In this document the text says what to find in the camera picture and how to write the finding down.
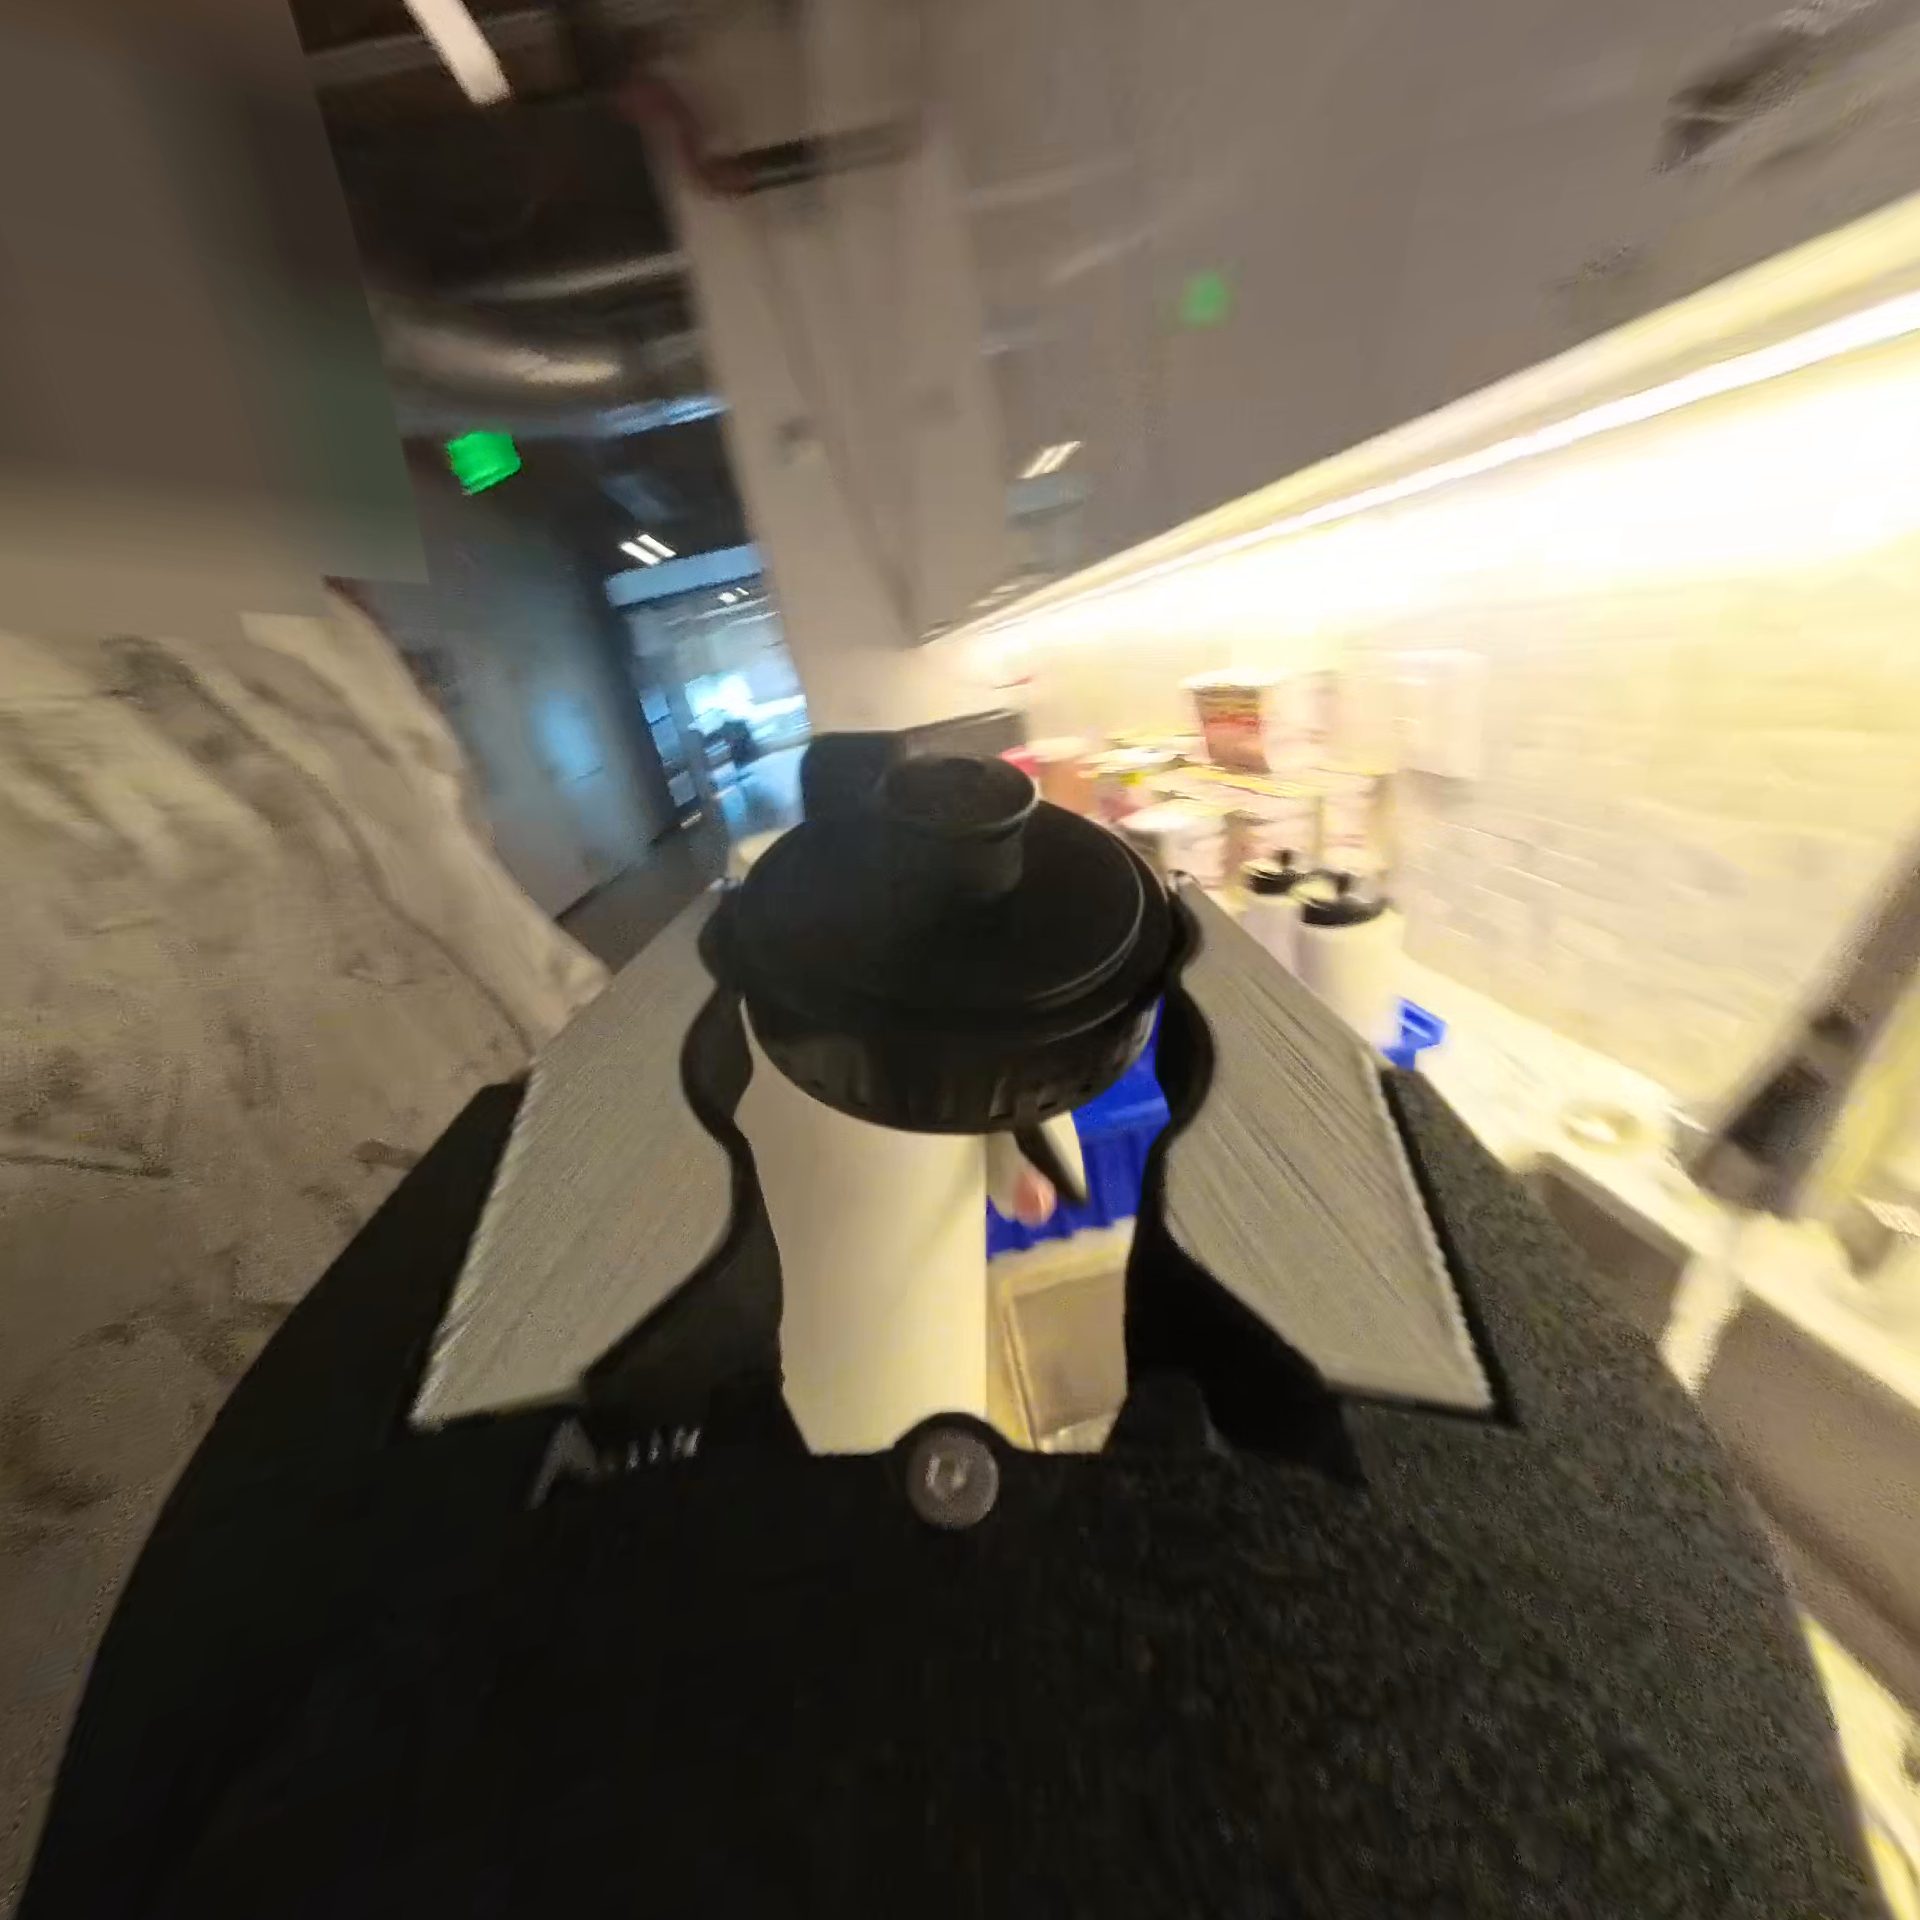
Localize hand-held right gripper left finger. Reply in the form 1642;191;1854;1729
405;895;745;1430

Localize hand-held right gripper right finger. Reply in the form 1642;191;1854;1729
1151;882;1501;1420

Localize black bottle cap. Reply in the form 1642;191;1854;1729
726;754;1182;1137

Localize white plastic bottle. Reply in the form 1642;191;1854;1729
742;1036;995;1454

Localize blue plastic bin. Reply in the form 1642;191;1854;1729
982;996;1451;1265

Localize white bottle with black cap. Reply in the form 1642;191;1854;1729
1297;878;1407;1051
1237;849;1309;964

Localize stainless steel sink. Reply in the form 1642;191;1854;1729
990;1147;1920;1667

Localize stack of printed cartons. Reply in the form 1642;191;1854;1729
1020;668;1402;890

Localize stainless steel faucet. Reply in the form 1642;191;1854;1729
1657;838;1920;1382

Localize under-cabinet light strip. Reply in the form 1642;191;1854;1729
959;292;1920;634

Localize grey upper cabinets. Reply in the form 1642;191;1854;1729
661;0;1920;602

